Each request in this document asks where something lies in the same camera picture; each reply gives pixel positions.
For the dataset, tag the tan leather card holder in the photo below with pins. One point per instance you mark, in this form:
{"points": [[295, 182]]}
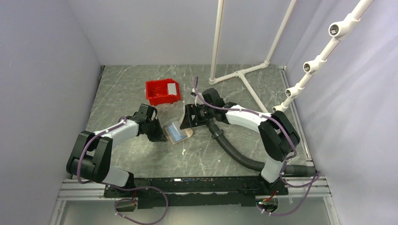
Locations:
{"points": [[173, 131]]}

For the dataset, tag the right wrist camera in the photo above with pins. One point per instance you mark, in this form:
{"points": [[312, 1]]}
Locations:
{"points": [[212, 97]]}

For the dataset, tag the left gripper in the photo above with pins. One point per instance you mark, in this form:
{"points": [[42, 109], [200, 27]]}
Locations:
{"points": [[159, 136]]}

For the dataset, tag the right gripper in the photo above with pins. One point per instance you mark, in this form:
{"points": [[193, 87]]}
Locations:
{"points": [[192, 110]]}

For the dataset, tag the red plastic bin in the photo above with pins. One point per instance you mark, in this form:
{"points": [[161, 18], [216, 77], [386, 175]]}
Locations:
{"points": [[156, 92]]}

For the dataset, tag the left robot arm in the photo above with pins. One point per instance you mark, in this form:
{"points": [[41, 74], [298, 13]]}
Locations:
{"points": [[90, 159]]}

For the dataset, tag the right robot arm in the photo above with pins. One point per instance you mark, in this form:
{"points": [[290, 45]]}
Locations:
{"points": [[277, 133]]}

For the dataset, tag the stack of white cards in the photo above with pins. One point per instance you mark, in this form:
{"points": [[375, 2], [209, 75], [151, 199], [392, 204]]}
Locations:
{"points": [[172, 89]]}

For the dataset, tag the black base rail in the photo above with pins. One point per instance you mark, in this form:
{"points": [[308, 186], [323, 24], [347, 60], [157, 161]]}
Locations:
{"points": [[245, 191]]}

